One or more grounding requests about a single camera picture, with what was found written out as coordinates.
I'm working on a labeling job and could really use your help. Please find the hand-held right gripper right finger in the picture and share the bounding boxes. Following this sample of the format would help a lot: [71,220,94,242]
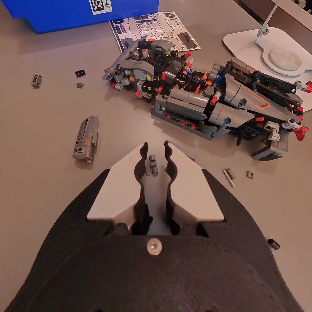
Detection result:
[164,140,225,232]

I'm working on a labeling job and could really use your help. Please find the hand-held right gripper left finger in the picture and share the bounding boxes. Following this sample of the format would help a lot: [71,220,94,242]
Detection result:
[86,142,149,232]

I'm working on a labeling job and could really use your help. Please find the grey lego panel assembly red pins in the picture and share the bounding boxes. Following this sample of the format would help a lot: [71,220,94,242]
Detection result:
[71,116,99,163]

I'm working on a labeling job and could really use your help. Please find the grey black lego car model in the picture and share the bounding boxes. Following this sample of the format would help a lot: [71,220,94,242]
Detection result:
[102,39,312,162]

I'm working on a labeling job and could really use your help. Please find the blue plastic bin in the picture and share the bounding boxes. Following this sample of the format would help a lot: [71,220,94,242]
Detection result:
[1,0,160,34]

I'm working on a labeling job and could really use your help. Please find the white bar grey lego piece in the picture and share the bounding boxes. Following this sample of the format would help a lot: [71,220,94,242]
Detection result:
[222,168,236,188]

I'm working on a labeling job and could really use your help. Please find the long grey lego wedge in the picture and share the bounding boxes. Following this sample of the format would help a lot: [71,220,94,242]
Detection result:
[174,144,197,160]

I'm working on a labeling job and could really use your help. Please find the grey lego panel with connector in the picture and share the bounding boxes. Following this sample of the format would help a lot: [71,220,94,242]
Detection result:
[146,155,159,176]

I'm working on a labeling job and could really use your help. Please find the white lego sticker sheet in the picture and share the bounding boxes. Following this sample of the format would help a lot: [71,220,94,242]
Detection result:
[109,11,201,53]

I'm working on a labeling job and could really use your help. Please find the white book stand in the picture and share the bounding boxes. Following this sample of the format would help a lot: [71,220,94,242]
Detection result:
[223,0,312,77]

